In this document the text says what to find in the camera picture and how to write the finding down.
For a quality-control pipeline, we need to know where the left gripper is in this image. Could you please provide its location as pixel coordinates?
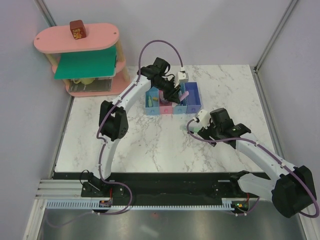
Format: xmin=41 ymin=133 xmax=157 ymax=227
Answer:
xmin=154 ymin=77 xmax=182 ymax=105

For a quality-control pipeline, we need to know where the clear blue round box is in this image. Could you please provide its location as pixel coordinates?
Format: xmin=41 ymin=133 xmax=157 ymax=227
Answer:
xmin=159 ymin=96 xmax=171 ymax=105

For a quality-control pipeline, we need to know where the pink eraser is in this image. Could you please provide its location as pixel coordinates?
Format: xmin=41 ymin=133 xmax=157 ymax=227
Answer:
xmin=179 ymin=91 xmax=189 ymax=101

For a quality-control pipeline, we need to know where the pink drawer bin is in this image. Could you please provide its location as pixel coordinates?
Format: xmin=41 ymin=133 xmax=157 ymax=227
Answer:
xmin=159 ymin=90 xmax=173 ymax=115

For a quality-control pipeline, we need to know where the sky blue drawer bin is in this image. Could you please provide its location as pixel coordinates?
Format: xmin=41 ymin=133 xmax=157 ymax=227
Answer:
xmin=172 ymin=83 xmax=187 ymax=115

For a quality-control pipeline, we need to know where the light blue drawer bin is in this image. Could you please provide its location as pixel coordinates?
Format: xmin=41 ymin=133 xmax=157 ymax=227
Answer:
xmin=144 ymin=87 xmax=160 ymax=116

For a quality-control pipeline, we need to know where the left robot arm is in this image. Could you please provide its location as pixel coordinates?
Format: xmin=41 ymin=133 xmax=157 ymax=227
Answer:
xmin=81 ymin=57 xmax=181 ymax=198

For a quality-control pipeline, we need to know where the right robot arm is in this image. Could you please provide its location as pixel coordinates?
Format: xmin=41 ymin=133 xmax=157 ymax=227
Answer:
xmin=195 ymin=108 xmax=320 ymax=218

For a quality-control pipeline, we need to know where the black book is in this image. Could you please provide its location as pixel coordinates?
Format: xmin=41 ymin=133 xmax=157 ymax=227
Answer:
xmin=68 ymin=77 xmax=113 ymax=93

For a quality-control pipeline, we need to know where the green folder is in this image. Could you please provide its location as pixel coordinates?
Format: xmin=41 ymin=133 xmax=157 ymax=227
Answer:
xmin=54 ymin=45 xmax=117 ymax=80

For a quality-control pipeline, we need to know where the yellow mug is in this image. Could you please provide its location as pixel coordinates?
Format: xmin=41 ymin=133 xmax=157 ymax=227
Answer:
xmin=72 ymin=77 xmax=96 ymax=85

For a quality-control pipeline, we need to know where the pink wooden shelf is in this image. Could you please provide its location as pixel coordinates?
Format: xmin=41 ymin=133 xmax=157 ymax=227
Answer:
xmin=33 ymin=23 xmax=130 ymax=97

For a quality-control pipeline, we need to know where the brown cube toy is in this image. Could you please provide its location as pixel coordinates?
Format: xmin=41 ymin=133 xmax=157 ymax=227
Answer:
xmin=69 ymin=19 xmax=87 ymax=40

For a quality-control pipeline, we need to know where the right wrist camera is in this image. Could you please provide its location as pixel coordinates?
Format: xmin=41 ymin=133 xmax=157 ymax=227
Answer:
xmin=195 ymin=109 xmax=211 ymax=129

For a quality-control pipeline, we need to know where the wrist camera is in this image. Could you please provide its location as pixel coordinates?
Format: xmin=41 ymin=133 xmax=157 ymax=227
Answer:
xmin=174 ymin=71 xmax=189 ymax=87
xmin=195 ymin=109 xmax=211 ymax=129

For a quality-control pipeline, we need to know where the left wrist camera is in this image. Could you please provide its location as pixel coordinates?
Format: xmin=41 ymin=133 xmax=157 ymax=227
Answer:
xmin=174 ymin=71 xmax=189 ymax=87

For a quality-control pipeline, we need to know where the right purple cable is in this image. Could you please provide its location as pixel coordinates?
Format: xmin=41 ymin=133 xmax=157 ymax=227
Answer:
xmin=186 ymin=118 xmax=320 ymax=218

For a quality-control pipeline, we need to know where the purple cable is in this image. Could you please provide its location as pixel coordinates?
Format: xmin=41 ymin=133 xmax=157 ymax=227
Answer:
xmin=46 ymin=39 xmax=186 ymax=228
xmin=186 ymin=118 xmax=320 ymax=218

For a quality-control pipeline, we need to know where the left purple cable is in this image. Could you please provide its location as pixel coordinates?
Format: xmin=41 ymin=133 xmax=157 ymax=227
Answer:
xmin=46 ymin=39 xmax=186 ymax=228

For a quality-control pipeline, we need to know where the white cable duct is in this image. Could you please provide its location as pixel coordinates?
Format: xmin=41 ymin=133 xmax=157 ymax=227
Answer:
xmin=46 ymin=199 xmax=236 ymax=211

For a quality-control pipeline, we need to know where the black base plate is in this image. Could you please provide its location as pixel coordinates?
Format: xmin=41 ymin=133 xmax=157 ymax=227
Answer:
xmin=74 ymin=171 xmax=258 ymax=200

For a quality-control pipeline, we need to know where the right aluminium post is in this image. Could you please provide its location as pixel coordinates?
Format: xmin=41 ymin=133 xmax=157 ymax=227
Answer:
xmin=253 ymin=0 xmax=300 ymax=73

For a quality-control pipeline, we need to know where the aluminium post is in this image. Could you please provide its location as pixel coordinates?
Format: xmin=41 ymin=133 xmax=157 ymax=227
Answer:
xmin=253 ymin=0 xmax=300 ymax=73
xmin=34 ymin=0 xmax=57 ymax=27

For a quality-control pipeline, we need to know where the aluminium frame rail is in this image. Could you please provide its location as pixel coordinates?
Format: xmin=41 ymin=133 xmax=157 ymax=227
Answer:
xmin=34 ymin=178 xmax=309 ymax=201

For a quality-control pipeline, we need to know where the left aluminium post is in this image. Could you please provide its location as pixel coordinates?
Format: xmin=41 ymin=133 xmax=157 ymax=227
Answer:
xmin=34 ymin=0 xmax=57 ymax=27

